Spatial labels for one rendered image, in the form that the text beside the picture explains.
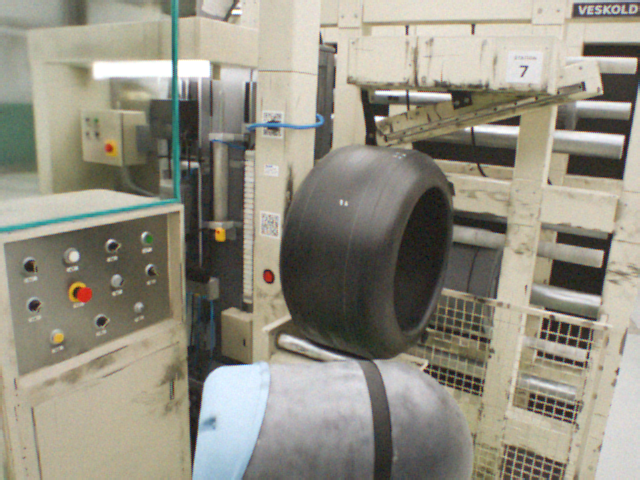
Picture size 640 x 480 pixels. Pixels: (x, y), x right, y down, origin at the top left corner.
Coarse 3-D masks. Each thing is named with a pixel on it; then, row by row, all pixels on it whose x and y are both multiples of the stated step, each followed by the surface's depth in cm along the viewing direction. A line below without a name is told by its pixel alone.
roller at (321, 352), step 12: (288, 336) 152; (288, 348) 151; (300, 348) 148; (312, 348) 147; (324, 348) 146; (336, 348) 146; (324, 360) 145; (336, 360) 143; (348, 360) 141; (360, 360) 140
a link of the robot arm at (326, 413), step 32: (224, 384) 39; (256, 384) 39; (288, 384) 40; (320, 384) 40; (352, 384) 40; (224, 416) 37; (256, 416) 37; (288, 416) 38; (320, 416) 38; (352, 416) 38; (384, 416) 39; (224, 448) 36; (256, 448) 36; (288, 448) 37; (320, 448) 37; (352, 448) 38; (384, 448) 38
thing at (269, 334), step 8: (280, 320) 156; (288, 320) 157; (264, 328) 150; (272, 328) 150; (280, 328) 154; (288, 328) 157; (296, 328) 161; (264, 336) 150; (272, 336) 151; (296, 336) 162; (304, 336) 166; (264, 344) 150; (272, 344) 151; (264, 352) 151; (272, 352) 152
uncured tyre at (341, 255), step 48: (336, 192) 126; (384, 192) 122; (432, 192) 160; (288, 240) 129; (336, 240) 122; (384, 240) 120; (432, 240) 168; (288, 288) 131; (336, 288) 123; (384, 288) 122; (432, 288) 159; (336, 336) 132; (384, 336) 129
